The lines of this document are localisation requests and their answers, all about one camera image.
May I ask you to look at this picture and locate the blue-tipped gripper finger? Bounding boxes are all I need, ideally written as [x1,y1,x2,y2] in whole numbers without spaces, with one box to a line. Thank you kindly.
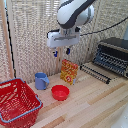
[52,48,59,58]
[65,46,72,56]

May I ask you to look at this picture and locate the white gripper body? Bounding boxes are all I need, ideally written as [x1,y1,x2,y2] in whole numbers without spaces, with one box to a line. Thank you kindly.
[46,28,81,50]

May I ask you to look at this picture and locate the red bowl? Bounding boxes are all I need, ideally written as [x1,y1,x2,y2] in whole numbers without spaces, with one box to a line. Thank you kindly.
[50,84,71,102]

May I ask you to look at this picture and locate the black dish rack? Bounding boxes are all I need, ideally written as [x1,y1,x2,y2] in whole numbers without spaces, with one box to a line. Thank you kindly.
[79,63,112,85]

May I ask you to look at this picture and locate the red shopping basket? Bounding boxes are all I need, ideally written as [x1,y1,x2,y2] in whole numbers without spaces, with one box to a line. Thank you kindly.
[0,77,44,128]

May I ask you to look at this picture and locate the yellow red cardboard box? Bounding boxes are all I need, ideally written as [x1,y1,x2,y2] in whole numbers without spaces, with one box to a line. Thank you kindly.
[59,58,80,86]

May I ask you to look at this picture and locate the blue mug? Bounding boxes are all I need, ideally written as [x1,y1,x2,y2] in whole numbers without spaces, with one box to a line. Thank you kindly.
[34,72,50,91]

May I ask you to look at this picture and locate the black toaster oven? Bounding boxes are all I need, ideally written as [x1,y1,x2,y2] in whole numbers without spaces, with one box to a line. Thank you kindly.
[92,37,128,80]

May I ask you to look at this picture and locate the black cable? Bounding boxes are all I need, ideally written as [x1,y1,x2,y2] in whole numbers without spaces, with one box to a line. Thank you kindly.
[79,16,128,37]

